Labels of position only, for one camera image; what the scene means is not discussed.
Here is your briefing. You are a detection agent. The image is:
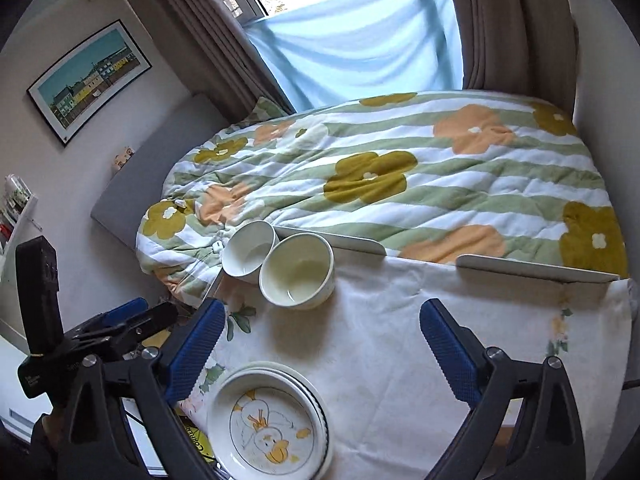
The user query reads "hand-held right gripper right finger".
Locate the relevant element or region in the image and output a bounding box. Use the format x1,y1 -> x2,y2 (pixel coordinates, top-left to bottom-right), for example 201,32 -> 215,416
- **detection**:
419,297 -> 588,480

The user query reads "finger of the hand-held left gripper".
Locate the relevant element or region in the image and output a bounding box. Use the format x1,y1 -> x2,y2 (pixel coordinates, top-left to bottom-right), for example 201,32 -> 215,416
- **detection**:
95,297 -> 149,332
117,304 -> 179,342

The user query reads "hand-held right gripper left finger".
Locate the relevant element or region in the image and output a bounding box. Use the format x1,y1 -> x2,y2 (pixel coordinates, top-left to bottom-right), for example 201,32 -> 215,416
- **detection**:
57,297 -> 228,480

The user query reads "duck print plate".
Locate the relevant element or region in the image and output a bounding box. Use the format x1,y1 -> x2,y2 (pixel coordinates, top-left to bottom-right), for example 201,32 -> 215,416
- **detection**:
206,369 -> 326,480

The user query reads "white floral tablecloth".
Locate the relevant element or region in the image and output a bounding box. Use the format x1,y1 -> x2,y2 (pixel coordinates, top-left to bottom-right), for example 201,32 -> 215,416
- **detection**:
175,255 -> 633,480

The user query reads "yellow printed bag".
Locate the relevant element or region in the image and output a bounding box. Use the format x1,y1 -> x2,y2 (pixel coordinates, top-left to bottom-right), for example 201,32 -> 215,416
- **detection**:
177,417 -> 218,466

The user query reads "white bowl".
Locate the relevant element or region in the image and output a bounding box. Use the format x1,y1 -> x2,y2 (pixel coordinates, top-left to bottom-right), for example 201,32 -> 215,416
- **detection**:
221,220 -> 280,281

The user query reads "cream bowl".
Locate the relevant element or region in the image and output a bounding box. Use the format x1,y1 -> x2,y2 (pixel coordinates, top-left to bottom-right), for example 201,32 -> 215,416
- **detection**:
258,232 -> 335,309

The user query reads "grey headboard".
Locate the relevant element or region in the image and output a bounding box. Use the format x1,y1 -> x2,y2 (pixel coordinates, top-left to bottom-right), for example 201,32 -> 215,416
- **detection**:
90,92 -> 228,253

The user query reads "small plush toy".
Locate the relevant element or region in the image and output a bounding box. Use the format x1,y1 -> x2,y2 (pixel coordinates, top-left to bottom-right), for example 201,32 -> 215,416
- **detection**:
112,145 -> 137,170

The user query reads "floral striped blanket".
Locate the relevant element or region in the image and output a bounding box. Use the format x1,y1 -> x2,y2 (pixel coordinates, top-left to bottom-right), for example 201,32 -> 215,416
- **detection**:
136,91 -> 630,306

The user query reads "framed houses picture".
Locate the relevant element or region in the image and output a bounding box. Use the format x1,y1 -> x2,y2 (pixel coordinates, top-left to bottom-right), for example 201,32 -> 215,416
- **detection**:
26,20 -> 152,147

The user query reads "green patterned pillow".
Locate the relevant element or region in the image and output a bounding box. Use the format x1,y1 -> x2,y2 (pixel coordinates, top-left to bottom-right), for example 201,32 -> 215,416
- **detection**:
227,96 -> 293,133

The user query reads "brown curtain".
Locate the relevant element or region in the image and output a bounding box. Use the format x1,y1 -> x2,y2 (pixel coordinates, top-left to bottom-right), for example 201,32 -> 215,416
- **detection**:
127,0 -> 296,121
442,0 -> 581,111

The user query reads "light blue cloth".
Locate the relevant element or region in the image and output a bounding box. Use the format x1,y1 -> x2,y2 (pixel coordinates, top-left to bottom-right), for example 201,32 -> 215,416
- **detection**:
242,0 -> 466,111

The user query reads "white wall shelf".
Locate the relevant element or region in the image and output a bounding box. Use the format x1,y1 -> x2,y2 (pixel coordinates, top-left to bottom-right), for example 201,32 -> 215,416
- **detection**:
0,174 -> 40,281

